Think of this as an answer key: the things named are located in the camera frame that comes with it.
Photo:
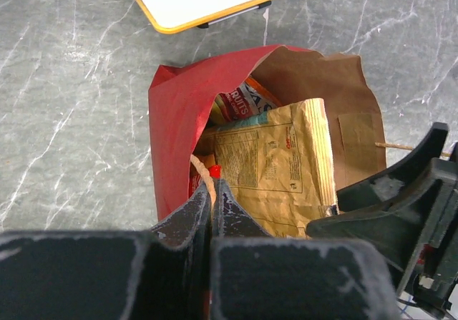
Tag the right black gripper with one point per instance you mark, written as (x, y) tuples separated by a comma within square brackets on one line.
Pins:
[(416, 231)]

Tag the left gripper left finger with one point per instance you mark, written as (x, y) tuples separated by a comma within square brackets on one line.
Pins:
[(160, 273)]

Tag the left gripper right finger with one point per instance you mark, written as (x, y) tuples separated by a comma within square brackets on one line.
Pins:
[(257, 276)]

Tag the brown kettle chips bag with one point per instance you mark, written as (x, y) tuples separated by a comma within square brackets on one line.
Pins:
[(279, 165)]

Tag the orange Foxs fruits candy bag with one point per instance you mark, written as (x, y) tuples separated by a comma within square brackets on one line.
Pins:
[(246, 100)]

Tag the red paper bag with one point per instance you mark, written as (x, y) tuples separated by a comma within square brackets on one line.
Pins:
[(181, 98)]

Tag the red snack packet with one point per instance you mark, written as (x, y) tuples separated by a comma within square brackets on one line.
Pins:
[(196, 179)]

